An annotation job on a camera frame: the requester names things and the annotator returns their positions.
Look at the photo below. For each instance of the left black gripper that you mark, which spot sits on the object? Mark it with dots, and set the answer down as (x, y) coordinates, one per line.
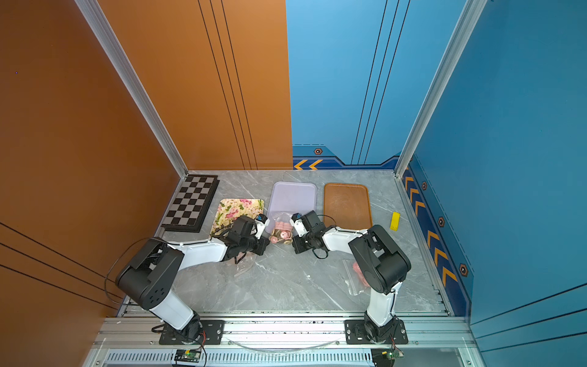
(264, 243)

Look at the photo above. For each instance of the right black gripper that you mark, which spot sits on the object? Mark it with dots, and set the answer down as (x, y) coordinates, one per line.
(296, 244)

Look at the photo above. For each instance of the ziploc bag of mixed cookies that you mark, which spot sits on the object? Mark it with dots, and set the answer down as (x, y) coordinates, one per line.
(282, 231)

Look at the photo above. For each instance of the ziploc bag of pink cookies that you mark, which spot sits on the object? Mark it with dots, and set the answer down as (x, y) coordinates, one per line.
(354, 279)

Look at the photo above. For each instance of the ziploc bag of beige cookies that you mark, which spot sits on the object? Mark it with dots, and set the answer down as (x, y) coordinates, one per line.
(243, 263)

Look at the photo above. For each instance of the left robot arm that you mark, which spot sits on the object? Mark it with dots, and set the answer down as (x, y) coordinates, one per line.
(149, 276)

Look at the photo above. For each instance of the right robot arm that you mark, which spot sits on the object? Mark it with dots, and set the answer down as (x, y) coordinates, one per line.
(382, 263)

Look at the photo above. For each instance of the floral pattern tray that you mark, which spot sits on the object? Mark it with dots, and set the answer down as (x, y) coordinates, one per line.
(229, 210)

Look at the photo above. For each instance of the lavender plastic tray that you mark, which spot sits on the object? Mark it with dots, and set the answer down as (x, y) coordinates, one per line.
(290, 197)

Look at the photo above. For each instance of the black white chessboard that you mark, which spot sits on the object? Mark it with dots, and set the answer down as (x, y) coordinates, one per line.
(189, 206)

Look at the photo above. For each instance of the brown plastic tray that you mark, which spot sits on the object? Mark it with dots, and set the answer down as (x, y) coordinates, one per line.
(347, 206)

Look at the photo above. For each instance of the yellow rectangular block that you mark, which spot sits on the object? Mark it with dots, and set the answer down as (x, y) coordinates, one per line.
(395, 221)

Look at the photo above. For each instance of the left green circuit board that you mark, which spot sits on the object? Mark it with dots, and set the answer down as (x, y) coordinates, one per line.
(188, 357)

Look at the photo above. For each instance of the green circuit board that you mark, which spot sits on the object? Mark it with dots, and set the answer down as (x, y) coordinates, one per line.
(188, 357)
(385, 358)

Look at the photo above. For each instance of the right green circuit board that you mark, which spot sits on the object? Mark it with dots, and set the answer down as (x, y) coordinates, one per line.
(385, 358)

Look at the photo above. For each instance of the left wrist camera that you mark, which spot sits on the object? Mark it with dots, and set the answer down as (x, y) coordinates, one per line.
(261, 223)

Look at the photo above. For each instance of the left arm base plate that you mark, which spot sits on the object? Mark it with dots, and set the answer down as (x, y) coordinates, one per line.
(197, 333)

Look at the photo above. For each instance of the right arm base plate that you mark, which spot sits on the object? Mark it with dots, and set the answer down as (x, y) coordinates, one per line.
(366, 332)

